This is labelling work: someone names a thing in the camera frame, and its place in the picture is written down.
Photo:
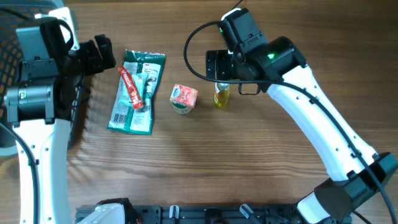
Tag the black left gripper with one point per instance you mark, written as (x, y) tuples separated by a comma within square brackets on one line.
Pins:
[(91, 65)]

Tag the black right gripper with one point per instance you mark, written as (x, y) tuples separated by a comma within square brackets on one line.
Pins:
[(222, 58)]

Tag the yellow dish soap bottle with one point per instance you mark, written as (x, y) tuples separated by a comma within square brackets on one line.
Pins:
[(221, 96)]

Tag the green 3M product package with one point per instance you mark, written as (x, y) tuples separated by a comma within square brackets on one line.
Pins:
[(146, 70)]

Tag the Knorr stock cube jar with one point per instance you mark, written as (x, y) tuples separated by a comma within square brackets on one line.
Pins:
[(183, 98)]

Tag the red Nescafe stick sachet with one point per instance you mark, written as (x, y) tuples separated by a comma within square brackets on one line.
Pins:
[(133, 89)]

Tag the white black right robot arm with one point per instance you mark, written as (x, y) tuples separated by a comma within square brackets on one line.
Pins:
[(355, 170)]

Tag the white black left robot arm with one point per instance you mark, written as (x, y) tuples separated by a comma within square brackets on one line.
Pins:
[(40, 107)]

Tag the white barcode scanner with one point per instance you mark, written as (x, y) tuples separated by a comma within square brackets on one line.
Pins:
[(230, 12)]

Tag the grey plastic shopping basket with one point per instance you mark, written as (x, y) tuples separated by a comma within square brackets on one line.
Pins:
[(10, 49)]

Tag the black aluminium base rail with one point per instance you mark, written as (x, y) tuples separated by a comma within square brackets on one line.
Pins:
[(121, 210)]

